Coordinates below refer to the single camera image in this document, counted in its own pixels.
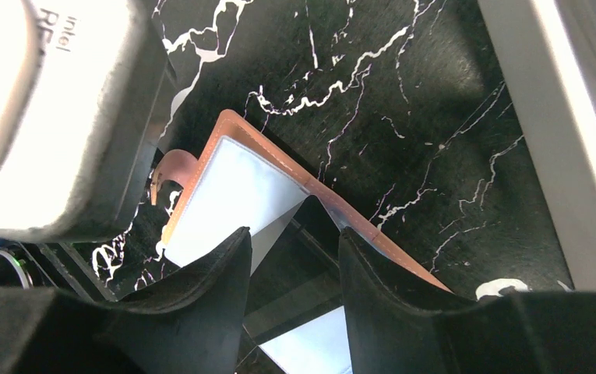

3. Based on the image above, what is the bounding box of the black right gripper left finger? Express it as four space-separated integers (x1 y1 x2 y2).
0 227 252 373

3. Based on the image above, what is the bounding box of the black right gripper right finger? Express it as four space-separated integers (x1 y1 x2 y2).
338 229 596 373

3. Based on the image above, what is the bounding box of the single black VIP card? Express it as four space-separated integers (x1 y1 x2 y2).
243 196 342 344

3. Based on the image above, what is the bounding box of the brown leather card holder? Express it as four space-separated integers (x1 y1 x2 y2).
150 108 453 374

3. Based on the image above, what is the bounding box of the aluminium frame rail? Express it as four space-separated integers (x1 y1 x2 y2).
479 1 596 291

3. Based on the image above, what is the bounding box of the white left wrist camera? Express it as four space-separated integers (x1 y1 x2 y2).
0 1 175 242

